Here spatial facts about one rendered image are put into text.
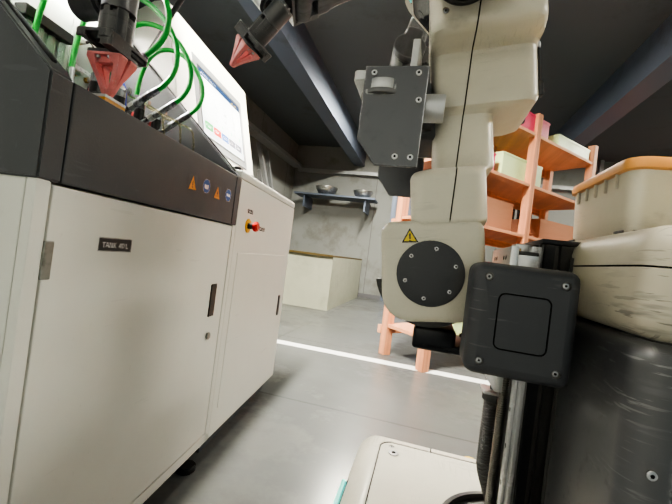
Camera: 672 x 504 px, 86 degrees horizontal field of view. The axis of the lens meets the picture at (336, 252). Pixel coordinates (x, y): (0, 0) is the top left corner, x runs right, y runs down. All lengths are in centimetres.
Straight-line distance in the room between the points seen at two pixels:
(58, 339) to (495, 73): 83
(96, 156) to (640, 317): 80
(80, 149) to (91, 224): 13
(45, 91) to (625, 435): 85
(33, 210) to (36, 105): 15
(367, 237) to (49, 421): 653
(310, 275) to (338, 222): 255
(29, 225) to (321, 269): 427
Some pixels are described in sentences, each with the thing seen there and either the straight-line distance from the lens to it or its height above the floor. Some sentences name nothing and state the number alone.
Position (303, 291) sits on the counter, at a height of 20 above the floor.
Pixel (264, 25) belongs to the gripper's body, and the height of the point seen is 129.
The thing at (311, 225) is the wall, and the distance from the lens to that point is 734.
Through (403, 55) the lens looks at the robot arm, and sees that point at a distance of 98.
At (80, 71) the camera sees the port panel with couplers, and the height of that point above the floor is 120.
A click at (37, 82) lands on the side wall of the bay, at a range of 73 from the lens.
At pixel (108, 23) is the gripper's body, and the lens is 84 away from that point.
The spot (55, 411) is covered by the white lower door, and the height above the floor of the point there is 42.
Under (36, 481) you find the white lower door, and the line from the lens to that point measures 85.
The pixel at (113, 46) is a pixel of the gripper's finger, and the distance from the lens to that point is 80.
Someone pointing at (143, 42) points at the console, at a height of 139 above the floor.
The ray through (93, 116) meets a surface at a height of 91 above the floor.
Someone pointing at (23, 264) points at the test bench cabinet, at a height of 66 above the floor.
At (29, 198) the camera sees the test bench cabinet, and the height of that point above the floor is 76.
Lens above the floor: 73
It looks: 1 degrees up
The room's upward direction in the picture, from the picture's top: 7 degrees clockwise
